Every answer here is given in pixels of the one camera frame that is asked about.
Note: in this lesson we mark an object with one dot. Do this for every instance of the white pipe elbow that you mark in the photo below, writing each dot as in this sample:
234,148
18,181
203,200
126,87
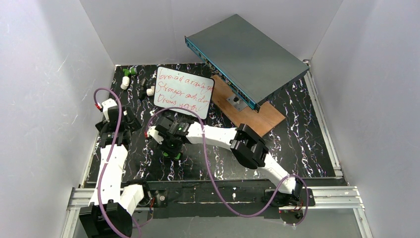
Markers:
125,83

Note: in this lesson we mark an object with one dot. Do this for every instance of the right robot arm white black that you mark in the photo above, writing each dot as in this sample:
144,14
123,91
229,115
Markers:
248,148

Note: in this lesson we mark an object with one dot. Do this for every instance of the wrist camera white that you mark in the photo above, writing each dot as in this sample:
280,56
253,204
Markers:
152,133
107,107

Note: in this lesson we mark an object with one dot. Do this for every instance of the white and black fitting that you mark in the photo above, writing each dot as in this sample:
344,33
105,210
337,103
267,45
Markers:
144,90

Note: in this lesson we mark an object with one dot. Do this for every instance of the metal bracket with knob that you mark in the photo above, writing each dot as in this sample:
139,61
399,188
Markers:
238,103

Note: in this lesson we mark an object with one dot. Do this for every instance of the small whiteboard red writing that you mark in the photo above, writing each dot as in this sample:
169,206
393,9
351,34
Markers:
174,88

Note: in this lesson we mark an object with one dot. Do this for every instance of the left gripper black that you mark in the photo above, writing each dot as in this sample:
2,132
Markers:
129,117

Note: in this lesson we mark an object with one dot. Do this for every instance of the teal network switch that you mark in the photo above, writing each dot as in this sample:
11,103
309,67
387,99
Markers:
252,64

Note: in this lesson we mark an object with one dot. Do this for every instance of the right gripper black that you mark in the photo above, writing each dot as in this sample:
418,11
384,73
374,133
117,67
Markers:
172,149

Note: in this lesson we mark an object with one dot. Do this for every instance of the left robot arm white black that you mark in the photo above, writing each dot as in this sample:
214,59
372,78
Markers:
112,204

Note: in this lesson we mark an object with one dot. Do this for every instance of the green pipe fitting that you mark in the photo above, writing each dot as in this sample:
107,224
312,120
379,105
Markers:
129,71

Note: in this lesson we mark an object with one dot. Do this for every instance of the green whiteboard eraser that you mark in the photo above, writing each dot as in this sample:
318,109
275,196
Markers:
173,156

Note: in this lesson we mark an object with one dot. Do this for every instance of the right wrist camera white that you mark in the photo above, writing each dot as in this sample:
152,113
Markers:
152,133

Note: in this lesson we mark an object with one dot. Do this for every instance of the aluminium frame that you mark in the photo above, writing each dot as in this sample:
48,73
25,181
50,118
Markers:
300,144

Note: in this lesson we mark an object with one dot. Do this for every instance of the wooden board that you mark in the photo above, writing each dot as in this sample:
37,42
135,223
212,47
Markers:
262,122

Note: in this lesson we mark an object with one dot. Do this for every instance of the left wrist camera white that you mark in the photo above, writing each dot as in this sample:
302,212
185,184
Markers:
107,107

